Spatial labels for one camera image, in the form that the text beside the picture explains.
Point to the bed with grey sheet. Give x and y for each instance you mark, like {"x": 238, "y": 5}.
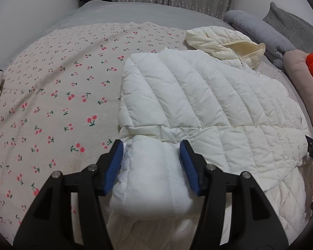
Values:
{"x": 146, "y": 11}

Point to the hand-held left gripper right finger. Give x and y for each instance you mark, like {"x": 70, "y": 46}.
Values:
{"x": 189, "y": 169}

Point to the grey quilted pillow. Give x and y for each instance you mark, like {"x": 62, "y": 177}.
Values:
{"x": 294, "y": 28}

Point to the grey folded blanket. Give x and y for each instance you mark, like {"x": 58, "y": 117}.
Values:
{"x": 258, "y": 28}

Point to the white quilted hooded jacket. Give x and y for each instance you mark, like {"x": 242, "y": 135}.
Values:
{"x": 211, "y": 104}

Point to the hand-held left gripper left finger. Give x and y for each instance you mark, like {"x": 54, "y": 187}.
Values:
{"x": 114, "y": 166}

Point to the cherry print blanket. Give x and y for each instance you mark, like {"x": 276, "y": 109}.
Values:
{"x": 54, "y": 83}

